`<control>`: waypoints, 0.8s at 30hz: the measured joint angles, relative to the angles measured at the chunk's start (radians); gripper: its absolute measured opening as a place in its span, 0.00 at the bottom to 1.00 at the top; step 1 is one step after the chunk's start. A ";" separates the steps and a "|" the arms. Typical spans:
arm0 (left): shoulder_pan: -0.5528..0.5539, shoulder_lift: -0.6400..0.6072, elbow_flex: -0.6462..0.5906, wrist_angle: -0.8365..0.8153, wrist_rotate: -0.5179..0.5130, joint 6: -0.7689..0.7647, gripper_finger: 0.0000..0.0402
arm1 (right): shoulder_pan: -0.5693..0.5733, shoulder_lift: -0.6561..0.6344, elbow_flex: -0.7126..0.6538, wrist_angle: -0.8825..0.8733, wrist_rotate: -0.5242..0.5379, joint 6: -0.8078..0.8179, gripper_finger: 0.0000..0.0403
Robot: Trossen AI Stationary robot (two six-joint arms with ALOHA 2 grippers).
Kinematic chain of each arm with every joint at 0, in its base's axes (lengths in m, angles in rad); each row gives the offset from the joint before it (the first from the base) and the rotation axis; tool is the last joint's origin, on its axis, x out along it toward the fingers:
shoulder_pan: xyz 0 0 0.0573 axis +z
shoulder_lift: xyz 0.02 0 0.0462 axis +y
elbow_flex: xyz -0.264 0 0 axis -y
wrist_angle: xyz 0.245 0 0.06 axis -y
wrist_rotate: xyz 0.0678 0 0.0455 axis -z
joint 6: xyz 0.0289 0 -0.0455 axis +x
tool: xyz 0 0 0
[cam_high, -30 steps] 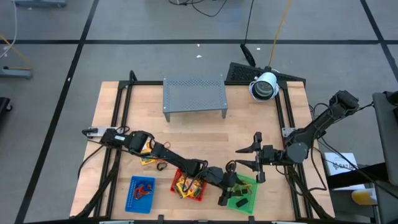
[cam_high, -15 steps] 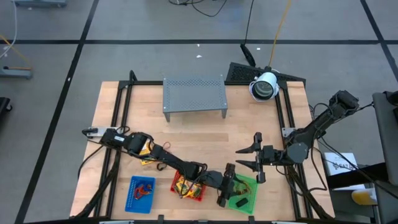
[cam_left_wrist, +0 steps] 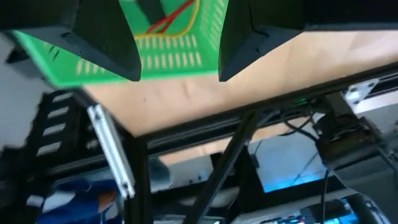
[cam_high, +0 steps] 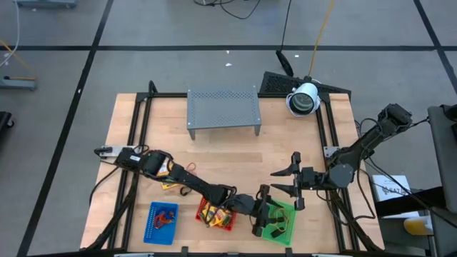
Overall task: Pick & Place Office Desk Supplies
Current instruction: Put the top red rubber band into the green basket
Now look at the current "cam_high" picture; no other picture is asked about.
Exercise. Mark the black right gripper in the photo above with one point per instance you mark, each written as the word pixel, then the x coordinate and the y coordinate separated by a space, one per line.
pixel 310 180

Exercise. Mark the blue plastic slotted basket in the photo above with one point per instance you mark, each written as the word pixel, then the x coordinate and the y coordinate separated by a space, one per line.
pixel 151 235

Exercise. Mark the grey cart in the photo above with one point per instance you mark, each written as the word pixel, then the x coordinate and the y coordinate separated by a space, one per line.
pixel 444 160

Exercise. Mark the black aluminium table frame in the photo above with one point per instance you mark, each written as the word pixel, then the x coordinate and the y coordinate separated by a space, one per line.
pixel 168 95

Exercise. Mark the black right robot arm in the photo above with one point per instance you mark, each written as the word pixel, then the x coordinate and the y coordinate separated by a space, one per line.
pixel 360 146

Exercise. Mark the white round camera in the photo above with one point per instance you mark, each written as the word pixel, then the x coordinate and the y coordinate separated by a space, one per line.
pixel 303 101

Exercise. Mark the red rubber band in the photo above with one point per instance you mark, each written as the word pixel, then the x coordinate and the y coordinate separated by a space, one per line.
pixel 160 222

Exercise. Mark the green plastic slotted basket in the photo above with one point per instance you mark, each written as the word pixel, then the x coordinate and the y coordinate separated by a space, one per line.
pixel 282 241

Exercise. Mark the red plastic slotted basket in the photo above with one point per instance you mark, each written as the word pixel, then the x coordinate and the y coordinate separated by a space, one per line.
pixel 199 216

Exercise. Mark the black perforated metal panel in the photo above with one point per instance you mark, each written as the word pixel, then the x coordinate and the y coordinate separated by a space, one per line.
pixel 278 84

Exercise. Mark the grey perforated metal riser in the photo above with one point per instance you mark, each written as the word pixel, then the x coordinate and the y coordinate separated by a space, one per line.
pixel 223 107

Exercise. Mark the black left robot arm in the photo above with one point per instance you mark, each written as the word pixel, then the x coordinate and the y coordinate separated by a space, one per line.
pixel 193 183

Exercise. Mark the yellow Crayola crayon box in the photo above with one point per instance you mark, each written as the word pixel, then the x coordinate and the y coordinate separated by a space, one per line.
pixel 168 186

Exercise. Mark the white cardboard box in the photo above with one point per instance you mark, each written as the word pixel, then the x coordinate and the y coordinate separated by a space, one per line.
pixel 387 183

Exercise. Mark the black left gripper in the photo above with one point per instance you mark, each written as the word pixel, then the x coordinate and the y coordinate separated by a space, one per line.
pixel 258 210

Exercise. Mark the yellow cup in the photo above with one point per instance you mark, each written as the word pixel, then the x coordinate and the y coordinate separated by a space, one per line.
pixel 417 226

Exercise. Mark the grey floor stand base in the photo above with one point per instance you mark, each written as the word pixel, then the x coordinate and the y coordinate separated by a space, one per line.
pixel 18 84

